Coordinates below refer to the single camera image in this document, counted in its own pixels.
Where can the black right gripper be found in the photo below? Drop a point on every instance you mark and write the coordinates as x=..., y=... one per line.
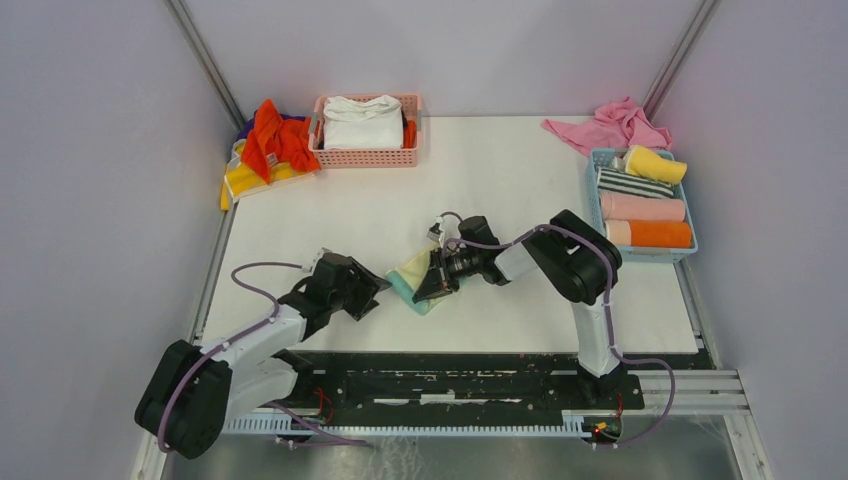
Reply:
x=436, y=282

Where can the purple cloth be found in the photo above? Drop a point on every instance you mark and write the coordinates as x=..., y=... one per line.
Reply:
x=249, y=125

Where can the pink crumpled towel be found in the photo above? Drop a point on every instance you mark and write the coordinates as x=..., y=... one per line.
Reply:
x=618, y=125

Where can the yellow green teal towel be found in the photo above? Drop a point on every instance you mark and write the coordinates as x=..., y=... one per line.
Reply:
x=406, y=278

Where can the aluminium corner rail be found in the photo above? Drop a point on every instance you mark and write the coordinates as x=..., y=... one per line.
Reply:
x=690, y=34
x=184, y=20

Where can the rolled pink towel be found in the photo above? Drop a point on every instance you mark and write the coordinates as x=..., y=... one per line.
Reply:
x=618, y=206

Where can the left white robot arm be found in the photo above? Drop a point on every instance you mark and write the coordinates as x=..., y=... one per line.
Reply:
x=196, y=389

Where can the blue perforated basket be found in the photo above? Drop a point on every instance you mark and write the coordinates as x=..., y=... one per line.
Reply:
x=613, y=158

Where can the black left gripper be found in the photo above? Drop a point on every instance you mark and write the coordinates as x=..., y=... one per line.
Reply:
x=366, y=284

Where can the rolled yellow towel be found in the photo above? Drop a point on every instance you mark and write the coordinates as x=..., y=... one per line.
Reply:
x=644, y=162

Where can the pink perforated basket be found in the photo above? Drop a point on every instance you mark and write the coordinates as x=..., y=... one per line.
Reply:
x=366, y=158

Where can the rolled orange towel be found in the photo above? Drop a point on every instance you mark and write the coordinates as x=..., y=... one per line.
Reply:
x=651, y=234

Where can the orange cloth in pink basket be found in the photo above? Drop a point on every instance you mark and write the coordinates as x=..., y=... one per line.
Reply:
x=409, y=134

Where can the orange red towel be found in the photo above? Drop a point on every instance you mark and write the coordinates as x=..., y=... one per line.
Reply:
x=276, y=140

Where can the white folded cloth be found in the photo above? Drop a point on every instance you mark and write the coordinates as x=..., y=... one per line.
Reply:
x=371, y=124

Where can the aluminium corner rail left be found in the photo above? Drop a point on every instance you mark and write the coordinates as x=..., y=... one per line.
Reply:
x=184, y=20

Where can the aluminium corner rail right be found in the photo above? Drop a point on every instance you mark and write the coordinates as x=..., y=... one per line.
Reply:
x=690, y=34

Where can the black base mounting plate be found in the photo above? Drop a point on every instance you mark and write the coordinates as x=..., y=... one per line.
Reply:
x=448, y=389

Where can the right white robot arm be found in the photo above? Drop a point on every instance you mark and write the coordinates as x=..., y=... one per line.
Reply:
x=579, y=262

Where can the rolled striped towel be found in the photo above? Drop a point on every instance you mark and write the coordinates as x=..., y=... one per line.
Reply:
x=612, y=180

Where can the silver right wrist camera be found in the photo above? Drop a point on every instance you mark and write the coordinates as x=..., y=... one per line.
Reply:
x=436, y=233

